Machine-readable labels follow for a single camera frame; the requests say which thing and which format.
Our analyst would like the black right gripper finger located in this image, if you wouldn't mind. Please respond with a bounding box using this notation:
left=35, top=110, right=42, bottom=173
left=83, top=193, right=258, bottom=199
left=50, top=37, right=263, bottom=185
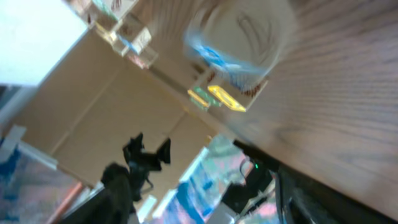
left=275, top=166, right=397, bottom=224

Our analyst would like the green T letter block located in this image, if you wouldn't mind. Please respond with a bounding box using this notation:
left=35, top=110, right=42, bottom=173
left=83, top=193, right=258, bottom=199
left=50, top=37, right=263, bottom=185
left=182, top=0, right=299, bottom=91

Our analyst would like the green B letter block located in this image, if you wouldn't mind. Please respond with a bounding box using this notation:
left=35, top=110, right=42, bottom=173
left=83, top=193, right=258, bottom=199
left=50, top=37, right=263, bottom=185
left=187, top=85, right=222, bottom=111

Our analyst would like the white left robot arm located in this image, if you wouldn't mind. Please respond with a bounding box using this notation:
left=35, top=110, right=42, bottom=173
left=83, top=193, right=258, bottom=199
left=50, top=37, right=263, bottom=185
left=59, top=133, right=171, bottom=224

